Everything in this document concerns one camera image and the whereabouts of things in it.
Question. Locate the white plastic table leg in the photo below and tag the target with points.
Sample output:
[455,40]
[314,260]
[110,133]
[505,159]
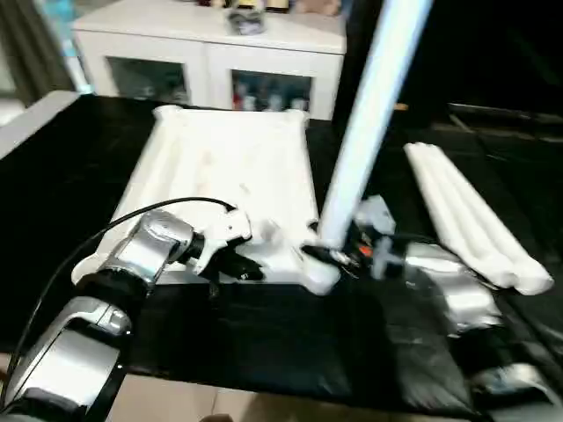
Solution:
[478,202]
[374,105]
[457,202]
[437,202]

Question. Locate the white plastic table top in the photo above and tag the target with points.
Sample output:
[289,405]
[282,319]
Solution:
[229,167]

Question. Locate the black work mat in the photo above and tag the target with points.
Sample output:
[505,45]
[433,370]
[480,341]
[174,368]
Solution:
[264,343]

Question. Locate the small gold label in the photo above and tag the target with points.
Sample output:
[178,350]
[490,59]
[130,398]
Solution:
[401,107]

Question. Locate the black flat bar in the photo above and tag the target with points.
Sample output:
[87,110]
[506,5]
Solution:
[510,114]

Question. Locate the white cabinet with glass doors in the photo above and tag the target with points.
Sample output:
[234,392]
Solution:
[158,35]

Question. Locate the black bundle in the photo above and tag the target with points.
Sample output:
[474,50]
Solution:
[246,21]

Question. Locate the white board strip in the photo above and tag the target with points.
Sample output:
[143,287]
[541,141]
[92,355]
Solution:
[31,119]

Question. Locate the teal plastic tube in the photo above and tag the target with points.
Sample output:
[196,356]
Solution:
[69,40]

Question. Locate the grey curtain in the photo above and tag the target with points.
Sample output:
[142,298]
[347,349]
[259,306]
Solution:
[18,44]

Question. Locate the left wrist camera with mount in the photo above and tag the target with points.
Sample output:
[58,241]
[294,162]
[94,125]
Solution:
[224,230]

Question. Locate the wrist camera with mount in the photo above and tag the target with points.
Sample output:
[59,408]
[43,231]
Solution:
[224,230]
[374,215]

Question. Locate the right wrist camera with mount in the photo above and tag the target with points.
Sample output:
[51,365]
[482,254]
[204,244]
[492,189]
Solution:
[374,215]

